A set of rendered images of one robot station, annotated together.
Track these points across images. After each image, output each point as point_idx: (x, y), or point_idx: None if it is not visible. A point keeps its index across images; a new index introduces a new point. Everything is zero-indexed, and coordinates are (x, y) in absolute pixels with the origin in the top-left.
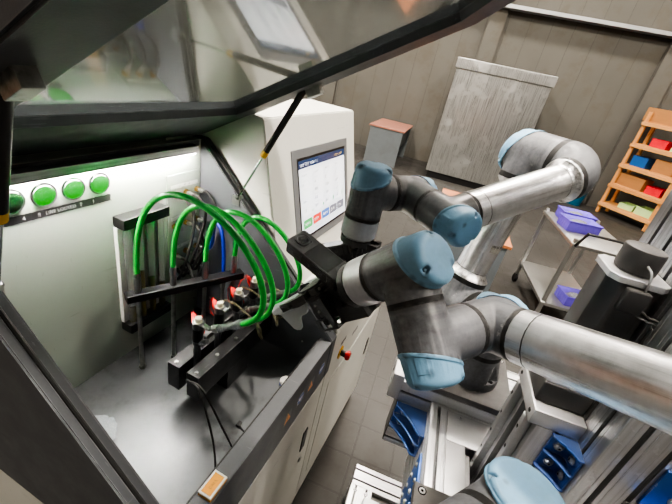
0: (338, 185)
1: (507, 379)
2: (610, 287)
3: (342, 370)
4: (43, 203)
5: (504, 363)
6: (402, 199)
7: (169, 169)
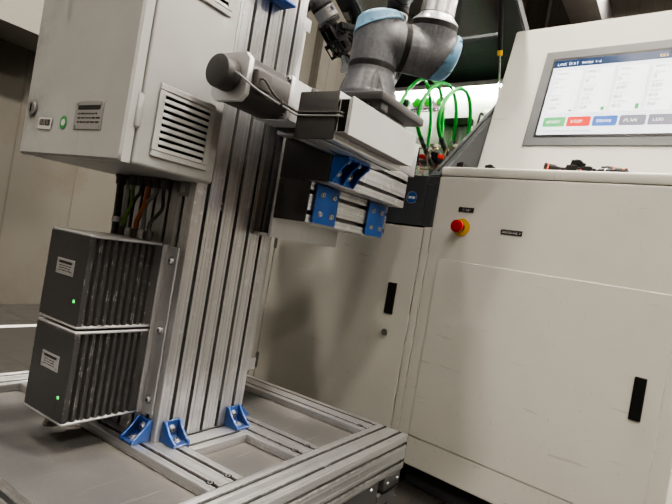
0: (661, 93)
1: (350, 91)
2: None
3: (487, 298)
4: (414, 104)
5: (376, 90)
6: None
7: (486, 98)
